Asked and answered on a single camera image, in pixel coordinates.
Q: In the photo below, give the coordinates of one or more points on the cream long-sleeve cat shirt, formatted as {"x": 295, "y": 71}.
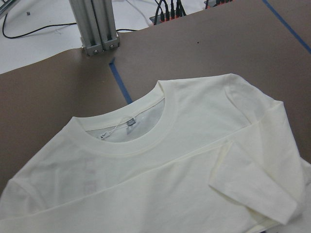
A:
{"x": 202, "y": 155}

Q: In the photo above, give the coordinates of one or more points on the far orange black power strip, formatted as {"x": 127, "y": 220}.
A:
{"x": 167, "y": 10}

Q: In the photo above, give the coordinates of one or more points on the orange black power strip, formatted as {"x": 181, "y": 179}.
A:
{"x": 167, "y": 10}
{"x": 214, "y": 3}

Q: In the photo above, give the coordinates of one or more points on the near orange black power strip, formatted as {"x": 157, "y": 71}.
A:
{"x": 214, "y": 3}

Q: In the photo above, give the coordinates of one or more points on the aluminium frame post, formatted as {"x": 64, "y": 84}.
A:
{"x": 95, "y": 21}

